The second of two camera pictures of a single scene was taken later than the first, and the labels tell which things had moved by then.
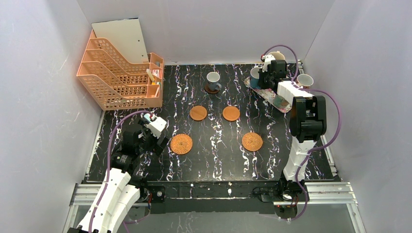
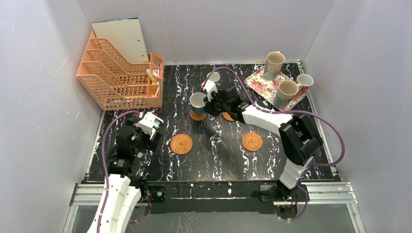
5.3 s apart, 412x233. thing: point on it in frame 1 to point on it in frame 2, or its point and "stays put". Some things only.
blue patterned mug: x=254 y=81 to x=197 y=103
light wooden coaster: x=198 y=113 stays put
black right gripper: x=268 y=77 to x=210 y=105
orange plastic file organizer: x=115 y=83 stays put
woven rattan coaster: x=181 y=143 stays put
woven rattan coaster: x=252 y=141 stays put
